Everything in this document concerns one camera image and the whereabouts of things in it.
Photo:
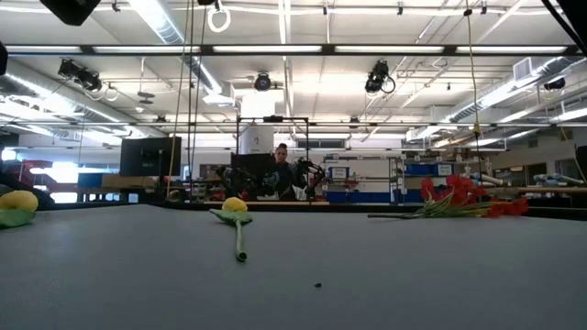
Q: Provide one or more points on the yellow artificial tulip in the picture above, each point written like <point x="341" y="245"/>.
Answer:
<point x="18" y="201"/>
<point x="235" y="205"/>

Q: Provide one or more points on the red flower bunch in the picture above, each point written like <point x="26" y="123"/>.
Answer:
<point x="458" y="192"/>

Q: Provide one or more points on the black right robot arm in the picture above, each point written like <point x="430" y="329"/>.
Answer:
<point x="573" y="18"/>

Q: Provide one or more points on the black background robot arm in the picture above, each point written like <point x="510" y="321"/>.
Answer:
<point x="309" y="176"/>
<point x="236" y="181"/>

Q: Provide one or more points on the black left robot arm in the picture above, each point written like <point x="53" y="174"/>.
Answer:
<point x="71" y="11"/>

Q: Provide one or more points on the person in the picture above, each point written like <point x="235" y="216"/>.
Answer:
<point x="283" y="176"/>

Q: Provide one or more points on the small black monitor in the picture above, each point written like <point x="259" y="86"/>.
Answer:
<point x="250" y="165"/>

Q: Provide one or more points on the white cylindrical column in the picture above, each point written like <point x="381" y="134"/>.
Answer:
<point x="257" y="139"/>

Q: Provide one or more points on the blue low cabinet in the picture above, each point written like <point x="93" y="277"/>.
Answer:
<point x="357" y="197"/>

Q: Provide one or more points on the blue shelf bin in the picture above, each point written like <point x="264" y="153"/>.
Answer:
<point x="419" y="169"/>

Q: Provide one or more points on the large black monitor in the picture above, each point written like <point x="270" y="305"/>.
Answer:
<point x="149" y="156"/>

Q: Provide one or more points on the brown cardboard box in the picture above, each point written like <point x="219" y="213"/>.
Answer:
<point x="128" y="182"/>

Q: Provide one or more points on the wooden workbench top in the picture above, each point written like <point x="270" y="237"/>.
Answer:
<point x="541" y="190"/>

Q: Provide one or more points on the black metal station frame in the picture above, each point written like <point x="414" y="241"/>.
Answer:
<point x="273" y="118"/>

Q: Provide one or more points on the black hanging camera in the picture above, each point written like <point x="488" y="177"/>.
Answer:
<point x="262" y="82"/>
<point x="377" y="75"/>
<point x="78" y="73"/>
<point x="555" y="83"/>

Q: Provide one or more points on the black overhead frame bar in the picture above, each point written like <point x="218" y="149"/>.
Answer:
<point x="328" y="49"/>

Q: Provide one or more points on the black table frame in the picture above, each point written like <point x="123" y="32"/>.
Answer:
<point x="559" y="213"/>

